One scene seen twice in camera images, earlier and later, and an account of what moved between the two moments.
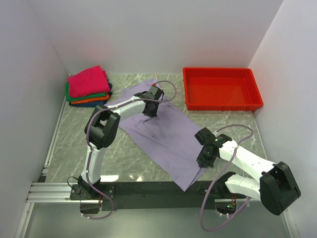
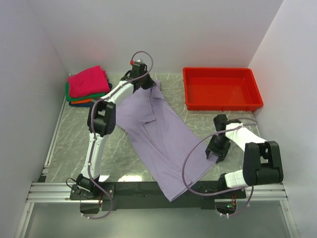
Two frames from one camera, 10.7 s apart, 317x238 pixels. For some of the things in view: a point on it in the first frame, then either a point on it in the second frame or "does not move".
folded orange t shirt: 106,97 does not move
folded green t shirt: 70,99 does not move
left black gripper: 153,114 -> 150,84
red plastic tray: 221,89 does not move
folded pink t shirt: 91,82 does not move
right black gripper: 203,162 -> 221,153
